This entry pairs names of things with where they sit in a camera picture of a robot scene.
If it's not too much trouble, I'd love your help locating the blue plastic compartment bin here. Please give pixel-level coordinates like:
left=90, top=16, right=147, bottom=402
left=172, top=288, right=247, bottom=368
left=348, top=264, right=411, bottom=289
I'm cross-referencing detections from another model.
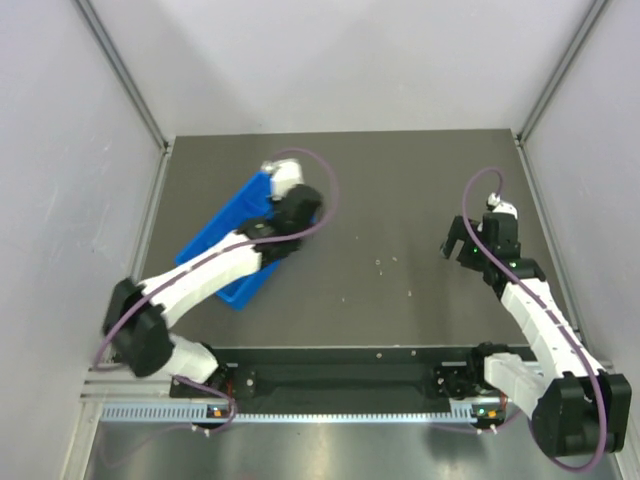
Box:
left=174, top=171, right=317, bottom=312

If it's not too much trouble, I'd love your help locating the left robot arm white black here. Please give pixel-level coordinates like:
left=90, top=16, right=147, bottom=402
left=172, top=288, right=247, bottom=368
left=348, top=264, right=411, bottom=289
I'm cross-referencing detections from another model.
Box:
left=103, top=184, right=323, bottom=387

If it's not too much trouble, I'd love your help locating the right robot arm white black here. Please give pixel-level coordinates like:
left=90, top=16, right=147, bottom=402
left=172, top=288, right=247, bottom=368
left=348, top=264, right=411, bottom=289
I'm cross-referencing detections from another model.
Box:
left=441, top=209, right=632, bottom=458

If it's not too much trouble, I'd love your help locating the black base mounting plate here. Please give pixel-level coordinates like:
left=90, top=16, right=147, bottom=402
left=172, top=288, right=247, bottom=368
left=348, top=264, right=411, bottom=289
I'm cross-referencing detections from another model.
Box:
left=171, top=359, right=477, bottom=400

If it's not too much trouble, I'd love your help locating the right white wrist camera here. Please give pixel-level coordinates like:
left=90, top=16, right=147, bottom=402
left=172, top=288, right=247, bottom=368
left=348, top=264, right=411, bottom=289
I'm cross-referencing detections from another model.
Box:
left=486, top=192, right=518, bottom=219

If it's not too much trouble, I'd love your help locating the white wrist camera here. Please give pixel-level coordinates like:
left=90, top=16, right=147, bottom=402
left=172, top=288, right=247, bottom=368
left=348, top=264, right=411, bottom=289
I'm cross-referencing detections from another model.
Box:
left=486, top=192, right=518, bottom=219
left=261, top=158, right=304, bottom=200

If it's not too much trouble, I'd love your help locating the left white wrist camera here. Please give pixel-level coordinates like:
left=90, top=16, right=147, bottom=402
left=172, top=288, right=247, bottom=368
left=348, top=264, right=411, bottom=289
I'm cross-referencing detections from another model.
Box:
left=261, top=158, right=304, bottom=200

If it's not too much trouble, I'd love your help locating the aluminium frame rail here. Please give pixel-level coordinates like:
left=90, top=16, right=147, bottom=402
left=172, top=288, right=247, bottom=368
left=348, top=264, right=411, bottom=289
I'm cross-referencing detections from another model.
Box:
left=80, top=370, right=172, bottom=402

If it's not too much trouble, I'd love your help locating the grey slotted cable duct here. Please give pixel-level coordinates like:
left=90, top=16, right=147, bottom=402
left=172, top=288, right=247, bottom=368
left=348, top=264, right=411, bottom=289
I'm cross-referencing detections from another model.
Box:
left=101, top=402, right=505, bottom=424

